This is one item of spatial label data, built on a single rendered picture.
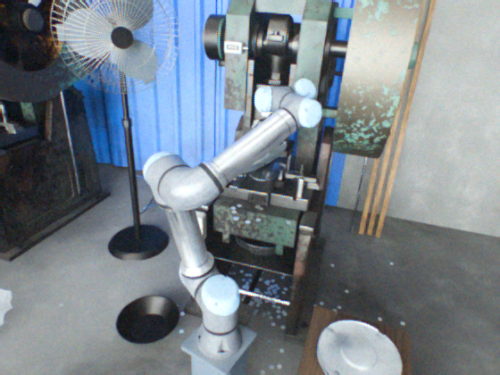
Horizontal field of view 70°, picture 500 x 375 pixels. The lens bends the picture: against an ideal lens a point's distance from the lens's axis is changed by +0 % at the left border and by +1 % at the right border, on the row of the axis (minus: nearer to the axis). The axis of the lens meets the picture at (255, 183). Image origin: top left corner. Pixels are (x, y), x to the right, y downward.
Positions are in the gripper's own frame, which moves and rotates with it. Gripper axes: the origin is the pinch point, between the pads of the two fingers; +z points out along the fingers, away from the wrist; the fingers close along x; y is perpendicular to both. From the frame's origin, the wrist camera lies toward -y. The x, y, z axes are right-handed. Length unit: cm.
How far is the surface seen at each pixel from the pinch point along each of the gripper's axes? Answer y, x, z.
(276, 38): -13.1, -34.1, -19.7
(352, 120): -13.1, 12.3, -31.6
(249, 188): 2.6, 10.7, 17.8
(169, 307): 30, 39, 91
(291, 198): -18.1, 19.4, 21.1
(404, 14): -17, -3, -61
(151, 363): 49, 59, 79
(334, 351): 2, 79, 12
